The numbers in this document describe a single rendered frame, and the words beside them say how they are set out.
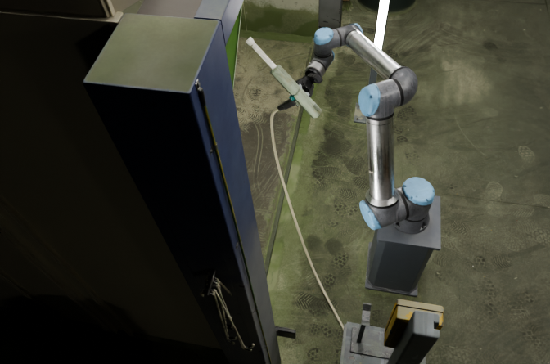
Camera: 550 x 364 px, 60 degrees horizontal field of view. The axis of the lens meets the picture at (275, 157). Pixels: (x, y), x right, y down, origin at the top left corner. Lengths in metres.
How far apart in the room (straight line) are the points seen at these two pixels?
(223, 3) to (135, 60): 0.19
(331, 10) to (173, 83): 3.45
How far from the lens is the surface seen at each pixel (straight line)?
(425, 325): 1.24
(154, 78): 0.77
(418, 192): 2.29
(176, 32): 0.85
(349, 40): 2.35
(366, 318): 1.80
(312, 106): 2.24
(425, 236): 2.49
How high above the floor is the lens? 2.79
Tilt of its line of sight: 53 degrees down
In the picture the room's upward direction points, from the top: 5 degrees counter-clockwise
